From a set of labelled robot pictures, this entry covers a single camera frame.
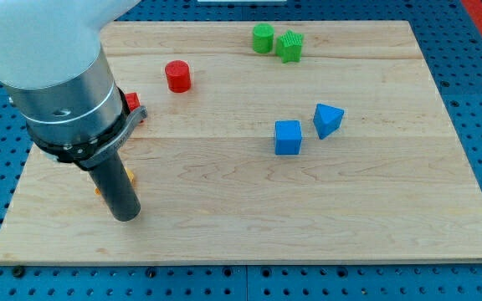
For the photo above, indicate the green cylinder block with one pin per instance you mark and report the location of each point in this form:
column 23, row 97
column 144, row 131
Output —
column 263, row 38

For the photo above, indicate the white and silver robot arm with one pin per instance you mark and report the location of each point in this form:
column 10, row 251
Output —
column 55, row 71

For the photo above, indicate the yellow hexagon block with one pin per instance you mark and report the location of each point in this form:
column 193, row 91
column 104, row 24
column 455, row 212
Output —
column 130, row 174

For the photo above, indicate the light wooden board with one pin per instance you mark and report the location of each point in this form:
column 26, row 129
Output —
column 391, row 185

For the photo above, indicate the green star block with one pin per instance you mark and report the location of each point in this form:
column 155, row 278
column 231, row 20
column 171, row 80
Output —
column 289, row 46

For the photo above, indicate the red cylinder block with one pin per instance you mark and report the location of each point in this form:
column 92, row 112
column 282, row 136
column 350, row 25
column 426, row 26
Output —
column 178, row 76

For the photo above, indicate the red star block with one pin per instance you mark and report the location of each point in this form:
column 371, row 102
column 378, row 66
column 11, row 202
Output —
column 132, row 101

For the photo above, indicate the blue triangular prism block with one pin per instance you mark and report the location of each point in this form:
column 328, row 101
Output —
column 327, row 119

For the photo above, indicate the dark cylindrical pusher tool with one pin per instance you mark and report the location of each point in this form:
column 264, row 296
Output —
column 120, row 198

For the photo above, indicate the blue cube block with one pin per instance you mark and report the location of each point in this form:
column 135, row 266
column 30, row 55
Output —
column 287, row 137

